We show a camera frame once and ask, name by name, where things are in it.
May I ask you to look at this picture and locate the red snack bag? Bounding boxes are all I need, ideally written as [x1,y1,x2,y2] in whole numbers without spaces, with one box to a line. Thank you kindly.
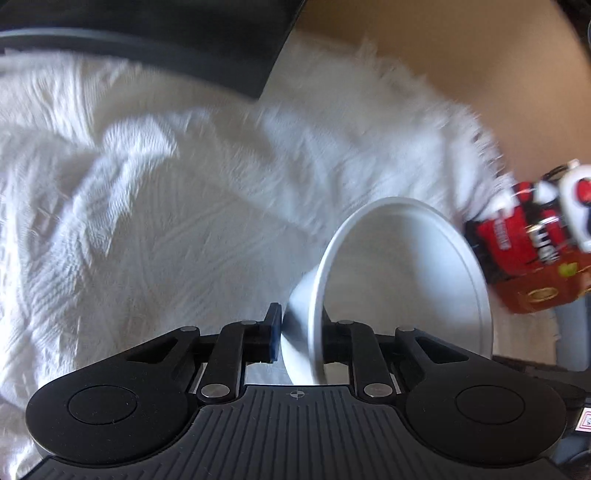
[492,263,591,317]

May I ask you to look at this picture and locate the white textured cloth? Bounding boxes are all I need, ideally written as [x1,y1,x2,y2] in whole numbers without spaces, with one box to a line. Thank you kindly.
[0,32,561,480]

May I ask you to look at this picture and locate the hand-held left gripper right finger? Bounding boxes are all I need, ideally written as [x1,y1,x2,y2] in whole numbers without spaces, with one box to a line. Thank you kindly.
[322,318,469,400]

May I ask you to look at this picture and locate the black computer monitor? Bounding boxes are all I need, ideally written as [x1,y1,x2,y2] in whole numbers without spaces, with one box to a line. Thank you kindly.
[0,0,308,100]

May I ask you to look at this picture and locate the panda figurine bottle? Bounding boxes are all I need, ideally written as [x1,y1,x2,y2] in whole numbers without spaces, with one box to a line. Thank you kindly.
[464,159,591,284]

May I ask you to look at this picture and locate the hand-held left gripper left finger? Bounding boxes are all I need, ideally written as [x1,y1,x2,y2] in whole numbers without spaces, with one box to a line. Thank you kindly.
[124,302,283,404]

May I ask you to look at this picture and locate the white bowl with rainbow print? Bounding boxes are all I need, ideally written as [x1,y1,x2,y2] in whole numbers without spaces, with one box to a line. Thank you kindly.
[281,198,494,386]

